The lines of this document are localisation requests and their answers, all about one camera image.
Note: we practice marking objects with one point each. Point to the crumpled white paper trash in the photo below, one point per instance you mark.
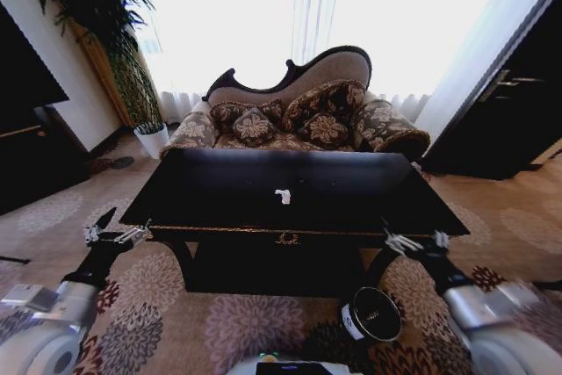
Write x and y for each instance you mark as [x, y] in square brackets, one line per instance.
[283, 197]

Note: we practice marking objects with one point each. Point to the wide dark floral pillow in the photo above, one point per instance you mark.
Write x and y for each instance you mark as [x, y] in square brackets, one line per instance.
[224, 113]

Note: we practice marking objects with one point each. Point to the tall green potted plant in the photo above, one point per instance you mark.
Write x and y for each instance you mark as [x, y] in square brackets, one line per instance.
[101, 6]

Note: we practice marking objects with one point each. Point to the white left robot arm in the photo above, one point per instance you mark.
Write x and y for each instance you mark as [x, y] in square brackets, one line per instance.
[48, 340]

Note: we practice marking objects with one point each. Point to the floral chaise sofa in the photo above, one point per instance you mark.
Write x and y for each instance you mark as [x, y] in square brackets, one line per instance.
[307, 72]

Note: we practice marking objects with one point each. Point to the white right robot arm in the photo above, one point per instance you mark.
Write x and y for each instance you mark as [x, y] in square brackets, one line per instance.
[492, 326]

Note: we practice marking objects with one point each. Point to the small square floral pillow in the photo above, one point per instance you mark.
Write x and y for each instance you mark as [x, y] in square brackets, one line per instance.
[325, 131]
[254, 127]

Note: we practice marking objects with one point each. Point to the large brown floral pillow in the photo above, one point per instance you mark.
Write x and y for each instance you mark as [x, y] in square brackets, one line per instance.
[325, 100]

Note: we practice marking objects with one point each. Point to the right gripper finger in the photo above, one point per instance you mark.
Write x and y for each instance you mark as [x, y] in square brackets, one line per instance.
[441, 241]
[398, 240]

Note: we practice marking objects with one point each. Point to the dark round floor object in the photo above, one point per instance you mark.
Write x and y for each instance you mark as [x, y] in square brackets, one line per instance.
[119, 161]

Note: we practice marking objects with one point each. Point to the white plant pot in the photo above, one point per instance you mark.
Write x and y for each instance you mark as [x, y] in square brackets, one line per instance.
[151, 140]

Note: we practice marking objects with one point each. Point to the black flat television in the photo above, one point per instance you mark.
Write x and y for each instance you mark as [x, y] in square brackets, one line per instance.
[26, 63]

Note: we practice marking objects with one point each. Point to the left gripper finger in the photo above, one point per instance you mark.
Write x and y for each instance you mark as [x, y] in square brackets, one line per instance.
[131, 235]
[100, 228]

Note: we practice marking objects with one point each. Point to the round black trash bin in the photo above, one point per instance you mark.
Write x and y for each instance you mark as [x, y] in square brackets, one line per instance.
[373, 313]

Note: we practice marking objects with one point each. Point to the sheer white curtain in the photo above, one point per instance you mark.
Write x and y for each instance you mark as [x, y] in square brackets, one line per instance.
[281, 6]

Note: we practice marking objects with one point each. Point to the black wooden coffee table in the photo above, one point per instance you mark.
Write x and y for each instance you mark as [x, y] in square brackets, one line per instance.
[285, 190]

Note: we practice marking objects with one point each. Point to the floral bolster cushion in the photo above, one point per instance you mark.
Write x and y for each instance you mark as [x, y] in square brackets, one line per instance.
[386, 127]

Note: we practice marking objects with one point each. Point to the white robot front shell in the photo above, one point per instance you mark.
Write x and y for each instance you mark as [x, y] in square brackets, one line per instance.
[290, 366]

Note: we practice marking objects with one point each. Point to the dark television cabinet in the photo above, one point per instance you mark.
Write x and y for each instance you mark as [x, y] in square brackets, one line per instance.
[35, 155]

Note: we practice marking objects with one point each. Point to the dark wooden door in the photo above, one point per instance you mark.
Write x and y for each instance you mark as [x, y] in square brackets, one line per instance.
[505, 107]

